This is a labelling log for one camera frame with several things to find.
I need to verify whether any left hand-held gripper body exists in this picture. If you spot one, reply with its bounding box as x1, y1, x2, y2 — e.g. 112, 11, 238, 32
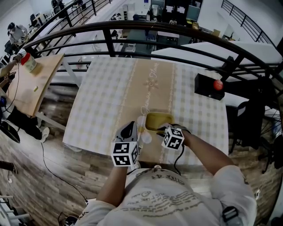
110, 121, 140, 167

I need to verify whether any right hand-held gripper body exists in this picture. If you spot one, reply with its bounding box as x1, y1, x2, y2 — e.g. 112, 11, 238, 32
157, 123, 191, 151

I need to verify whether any yellow small container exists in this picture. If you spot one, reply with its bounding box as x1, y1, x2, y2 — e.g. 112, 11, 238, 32
144, 112, 175, 135

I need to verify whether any translucent white small container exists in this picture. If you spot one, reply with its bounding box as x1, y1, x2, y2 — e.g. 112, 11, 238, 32
136, 115, 146, 128
140, 132, 153, 144

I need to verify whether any person's left forearm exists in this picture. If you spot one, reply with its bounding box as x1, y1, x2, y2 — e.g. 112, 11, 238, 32
96, 165, 129, 207

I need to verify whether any person's right forearm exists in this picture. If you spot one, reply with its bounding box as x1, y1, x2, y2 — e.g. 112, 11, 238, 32
183, 132, 235, 177

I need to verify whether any checkered beige tablecloth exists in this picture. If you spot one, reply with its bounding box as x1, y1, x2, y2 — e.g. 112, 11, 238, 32
62, 56, 229, 166

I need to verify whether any black box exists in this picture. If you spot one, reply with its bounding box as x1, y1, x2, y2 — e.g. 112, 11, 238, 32
194, 73, 226, 101

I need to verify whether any person's white printed shirt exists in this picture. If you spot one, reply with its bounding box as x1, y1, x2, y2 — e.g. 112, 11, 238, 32
74, 164, 258, 226

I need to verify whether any red ball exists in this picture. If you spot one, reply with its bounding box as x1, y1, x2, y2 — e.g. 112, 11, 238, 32
213, 79, 224, 91

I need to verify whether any black chair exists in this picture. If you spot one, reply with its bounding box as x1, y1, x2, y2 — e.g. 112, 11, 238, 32
227, 76, 283, 174

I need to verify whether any white shoe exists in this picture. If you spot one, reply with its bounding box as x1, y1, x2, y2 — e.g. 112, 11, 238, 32
40, 126, 50, 143

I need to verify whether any light wooden table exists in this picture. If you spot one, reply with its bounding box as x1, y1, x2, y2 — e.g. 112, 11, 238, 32
6, 53, 65, 117

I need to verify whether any black metal railing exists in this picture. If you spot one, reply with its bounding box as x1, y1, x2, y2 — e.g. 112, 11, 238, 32
23, 20, 283, 93

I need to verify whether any red-lidded plastic jar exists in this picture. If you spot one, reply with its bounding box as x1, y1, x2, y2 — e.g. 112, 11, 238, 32
20, 52, 38, 73

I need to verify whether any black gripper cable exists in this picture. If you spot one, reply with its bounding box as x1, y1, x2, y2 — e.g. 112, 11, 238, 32
173, 144, 186, 175

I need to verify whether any black floor cable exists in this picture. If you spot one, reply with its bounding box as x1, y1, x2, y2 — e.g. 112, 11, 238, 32
40, 142, 89, 204

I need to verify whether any black strap buckle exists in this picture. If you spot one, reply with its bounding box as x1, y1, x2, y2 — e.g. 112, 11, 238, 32
222, 206, 240, 223

